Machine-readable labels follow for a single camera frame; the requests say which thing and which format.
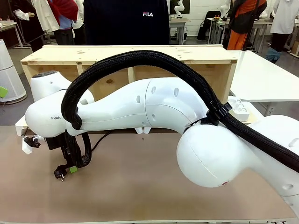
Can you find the wooden shelf with compartments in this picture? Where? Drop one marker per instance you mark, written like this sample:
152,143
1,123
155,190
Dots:
70,54

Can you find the wooden background desk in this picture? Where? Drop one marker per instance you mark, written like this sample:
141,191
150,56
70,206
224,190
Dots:
7,26

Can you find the person in navy FILA sweater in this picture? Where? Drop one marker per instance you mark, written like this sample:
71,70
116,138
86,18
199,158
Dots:
126,23

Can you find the mannequin in black coat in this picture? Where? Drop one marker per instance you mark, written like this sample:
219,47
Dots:
30,25

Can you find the blue shoe cover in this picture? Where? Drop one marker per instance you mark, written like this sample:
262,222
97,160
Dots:
273,54

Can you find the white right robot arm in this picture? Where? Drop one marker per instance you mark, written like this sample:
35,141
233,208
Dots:
163,105

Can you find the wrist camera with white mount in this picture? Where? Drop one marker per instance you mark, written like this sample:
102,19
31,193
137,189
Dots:
26,148

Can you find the green flat object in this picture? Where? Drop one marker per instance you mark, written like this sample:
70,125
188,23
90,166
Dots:
2,92

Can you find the white air purifier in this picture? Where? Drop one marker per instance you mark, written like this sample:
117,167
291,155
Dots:
9,70

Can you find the mannequin with red scarf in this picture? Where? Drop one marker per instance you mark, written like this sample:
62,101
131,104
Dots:
64,23

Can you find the grey background table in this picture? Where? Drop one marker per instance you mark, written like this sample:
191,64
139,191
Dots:
178,22
261,22

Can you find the mannequin in orange black jacket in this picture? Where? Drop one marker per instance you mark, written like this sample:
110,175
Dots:
243,14

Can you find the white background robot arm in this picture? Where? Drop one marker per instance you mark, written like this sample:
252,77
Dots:
180,5

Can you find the white side table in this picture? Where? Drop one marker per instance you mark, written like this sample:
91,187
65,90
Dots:
264,74

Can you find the white power strip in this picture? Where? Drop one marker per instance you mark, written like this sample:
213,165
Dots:
241,115

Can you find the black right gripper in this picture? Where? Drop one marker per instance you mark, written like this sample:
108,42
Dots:
56,144

